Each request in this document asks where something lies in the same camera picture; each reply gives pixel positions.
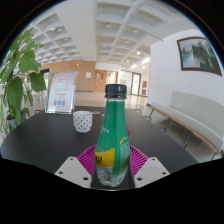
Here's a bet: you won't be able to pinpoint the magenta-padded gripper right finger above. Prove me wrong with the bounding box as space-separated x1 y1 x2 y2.
128 145 170 189

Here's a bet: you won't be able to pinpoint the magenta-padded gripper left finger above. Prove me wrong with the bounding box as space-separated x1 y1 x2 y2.
54 144 101 189

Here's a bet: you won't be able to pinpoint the green plastic drink bottle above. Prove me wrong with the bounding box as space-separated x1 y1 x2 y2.
94 83 132 188

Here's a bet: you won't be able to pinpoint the clear acrylic sign stand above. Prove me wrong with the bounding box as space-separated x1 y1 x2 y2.
44 72 78 115

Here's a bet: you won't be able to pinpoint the green leafy potted plant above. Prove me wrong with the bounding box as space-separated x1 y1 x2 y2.
0 28 48 141

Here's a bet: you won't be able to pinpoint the dark framed landscape painting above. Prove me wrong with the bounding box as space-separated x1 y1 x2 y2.
176 36 223 77

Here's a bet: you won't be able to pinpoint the recessed ceiling lights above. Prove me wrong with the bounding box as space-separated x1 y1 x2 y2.
49 22 151 65

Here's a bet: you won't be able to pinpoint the long white wall bench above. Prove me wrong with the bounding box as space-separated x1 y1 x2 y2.
146 90 224 158

